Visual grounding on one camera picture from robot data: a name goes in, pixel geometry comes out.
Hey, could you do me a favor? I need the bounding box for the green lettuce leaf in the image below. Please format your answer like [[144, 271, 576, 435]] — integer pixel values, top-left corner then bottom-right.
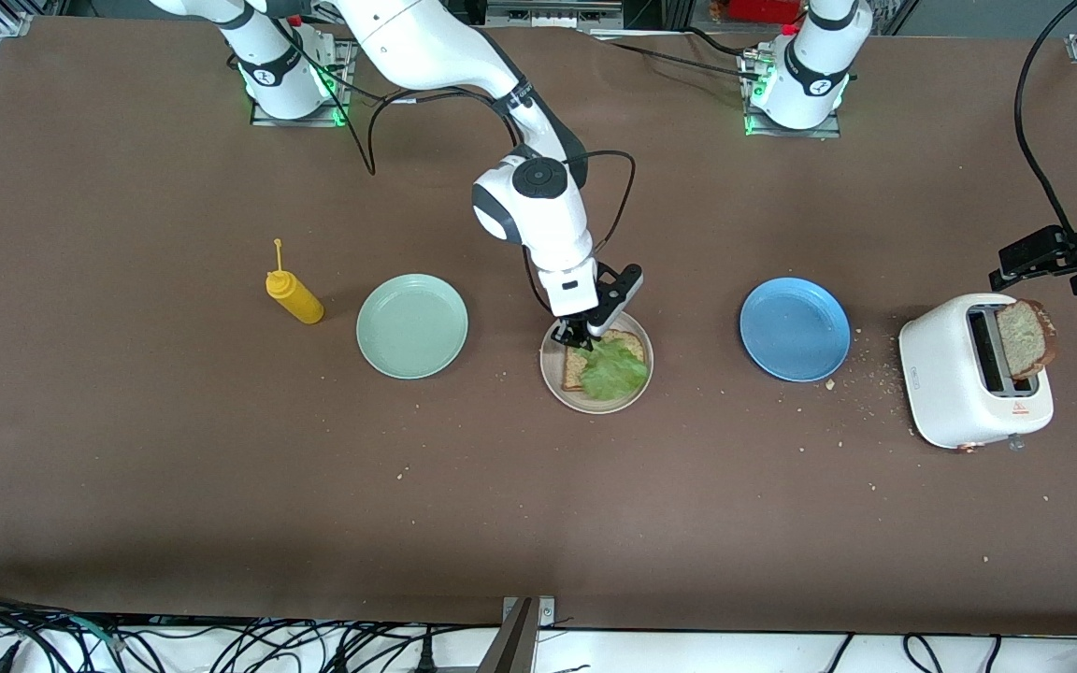
[[579, 338, 650, 402]]

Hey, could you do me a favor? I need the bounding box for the aluminium frame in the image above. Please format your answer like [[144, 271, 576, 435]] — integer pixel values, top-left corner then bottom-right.
[[485, 0, 624, 29]]

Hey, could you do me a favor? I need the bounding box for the silver bracket plate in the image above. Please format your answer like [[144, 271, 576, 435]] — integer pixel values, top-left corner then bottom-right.
[[504, 596, 556, 629]]

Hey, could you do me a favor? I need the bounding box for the black cable tangle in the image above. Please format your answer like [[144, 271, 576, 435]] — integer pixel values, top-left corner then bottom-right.
[[0, 587, 502, 673]]

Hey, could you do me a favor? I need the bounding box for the blue plate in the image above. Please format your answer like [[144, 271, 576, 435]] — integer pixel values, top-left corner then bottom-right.
[[740, 277, 852, 383]]

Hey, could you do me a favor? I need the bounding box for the white toaster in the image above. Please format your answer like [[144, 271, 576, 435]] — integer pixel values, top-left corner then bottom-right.
[[898, 293, 1055, 452]]

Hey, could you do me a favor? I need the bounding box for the beige plate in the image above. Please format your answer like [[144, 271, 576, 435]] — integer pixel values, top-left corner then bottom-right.
[[539, 305, 654, 415]]

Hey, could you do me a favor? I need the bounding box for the pale green plate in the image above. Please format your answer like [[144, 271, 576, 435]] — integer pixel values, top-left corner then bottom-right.
[[356, 273, 469, 380]]

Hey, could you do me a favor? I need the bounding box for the black table cable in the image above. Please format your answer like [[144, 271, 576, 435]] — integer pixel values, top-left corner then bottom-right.
[[579, 25, 768, 87]]

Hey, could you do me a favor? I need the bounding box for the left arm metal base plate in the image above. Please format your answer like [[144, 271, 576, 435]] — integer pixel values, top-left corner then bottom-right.
[[744, 47, 843, 139]]

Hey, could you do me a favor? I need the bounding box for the yellow mustard squeeze bottle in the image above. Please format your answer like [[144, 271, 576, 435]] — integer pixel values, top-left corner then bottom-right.
[[266, 238, 325, 325]]

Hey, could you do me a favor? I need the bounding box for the brown bread slice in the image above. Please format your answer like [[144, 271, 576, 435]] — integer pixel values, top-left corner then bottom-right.
[[563, 327, 647, 394], [995, 299, 1058, 380]]

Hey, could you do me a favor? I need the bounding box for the red box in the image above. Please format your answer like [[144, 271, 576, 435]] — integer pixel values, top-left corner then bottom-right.
[[725, 0, 801, 24]]

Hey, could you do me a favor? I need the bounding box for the brown table cover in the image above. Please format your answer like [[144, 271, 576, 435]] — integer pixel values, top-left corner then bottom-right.
[[0, 19, 1077, 637]]

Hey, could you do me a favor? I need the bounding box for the grey metal bar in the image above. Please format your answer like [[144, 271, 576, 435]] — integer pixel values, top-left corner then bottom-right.
[[478, 598, 537, 673]]

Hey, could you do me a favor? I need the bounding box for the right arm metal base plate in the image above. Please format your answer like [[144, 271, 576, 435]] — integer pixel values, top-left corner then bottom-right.
[[251, 39, 353, 128]]

